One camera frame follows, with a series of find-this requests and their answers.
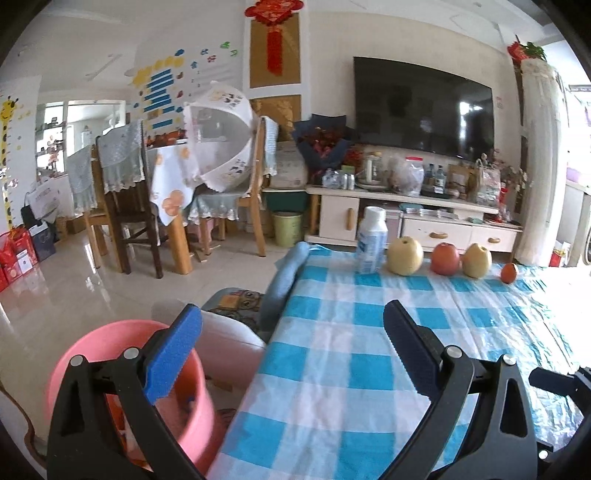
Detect orange tangerine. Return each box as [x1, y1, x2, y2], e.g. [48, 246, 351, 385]
[500, 263, 518, 285]

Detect pink plastic basin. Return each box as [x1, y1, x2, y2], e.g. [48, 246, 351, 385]
[45, 320, 223, 474]

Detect black television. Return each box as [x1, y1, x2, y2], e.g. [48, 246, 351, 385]
[353, 57, 495, 162]

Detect large yellow pear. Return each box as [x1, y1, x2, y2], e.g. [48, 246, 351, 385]
[387, 236, 424, 276]

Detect green trash bin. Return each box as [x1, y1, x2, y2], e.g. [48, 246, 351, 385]
[273, 211, 304, 248]

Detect white mesh food cover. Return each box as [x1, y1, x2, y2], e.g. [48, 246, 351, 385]
[183, 81, 259, 192]

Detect light wooden dining table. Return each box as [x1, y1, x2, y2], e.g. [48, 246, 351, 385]
[146, 143, 206, 275]

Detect white TV cabinet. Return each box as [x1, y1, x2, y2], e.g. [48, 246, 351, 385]
[304, 185, 522, 254]

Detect red Chinese knot decoration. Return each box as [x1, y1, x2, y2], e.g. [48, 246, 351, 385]
[245, 1, 304, 88]

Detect dark flower bouquet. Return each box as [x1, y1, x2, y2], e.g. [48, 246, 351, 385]
[291, 114, 356, 185]

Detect light wooden chair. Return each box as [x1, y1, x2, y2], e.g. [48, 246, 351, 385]
[188, 116, 279, 260]

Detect white stool cushion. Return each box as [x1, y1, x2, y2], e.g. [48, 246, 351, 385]
[151, 299, 269, 393]

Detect small yellow pear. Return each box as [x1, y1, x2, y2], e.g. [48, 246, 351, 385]
[462, 243, 492, 279]

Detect dark wooden chair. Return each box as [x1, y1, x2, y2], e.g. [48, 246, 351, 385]
[95, 120, 163, 279]

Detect red apple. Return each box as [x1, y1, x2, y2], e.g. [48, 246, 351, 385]
[431, 242, 461, 276]

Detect giraffe height wall sticker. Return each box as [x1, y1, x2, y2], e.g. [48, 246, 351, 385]
[0, 95, 21, 232]

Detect white yogurt bottle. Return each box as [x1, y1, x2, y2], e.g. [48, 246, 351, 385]
[356, 206, 388, 274]

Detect white air conditioner tower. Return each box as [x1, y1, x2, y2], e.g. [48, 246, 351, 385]
[515, 59, 568, 267]

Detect red gift boxes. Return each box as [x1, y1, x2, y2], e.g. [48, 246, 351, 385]
[0, 226, 38, 291]

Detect blue checkered tablecloth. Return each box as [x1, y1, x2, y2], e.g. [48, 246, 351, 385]
[207, 246, 590, 479]

